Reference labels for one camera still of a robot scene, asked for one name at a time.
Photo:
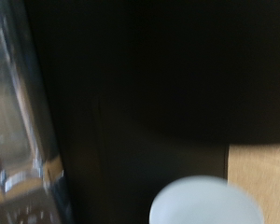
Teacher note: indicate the clear water tank black lid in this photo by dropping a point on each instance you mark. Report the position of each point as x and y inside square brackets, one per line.
[18, 124]

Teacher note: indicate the black Keurig coffee machine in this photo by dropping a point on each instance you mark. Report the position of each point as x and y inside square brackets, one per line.
[161, 93]

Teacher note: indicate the white mug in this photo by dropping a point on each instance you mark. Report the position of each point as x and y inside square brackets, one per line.
[205, 202]

